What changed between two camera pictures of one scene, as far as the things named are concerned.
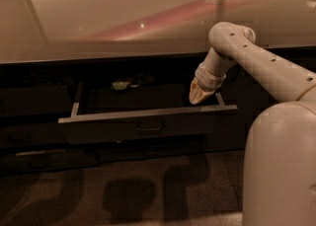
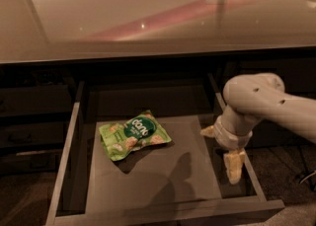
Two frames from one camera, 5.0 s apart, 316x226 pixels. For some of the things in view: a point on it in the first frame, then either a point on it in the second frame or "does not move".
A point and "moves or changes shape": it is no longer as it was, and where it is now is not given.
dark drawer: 34,134 does not move
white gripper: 207,78 → 226,136
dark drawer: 20,101 does not move
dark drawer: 132,113 moves or changes shape
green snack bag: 119,85 → 118,139
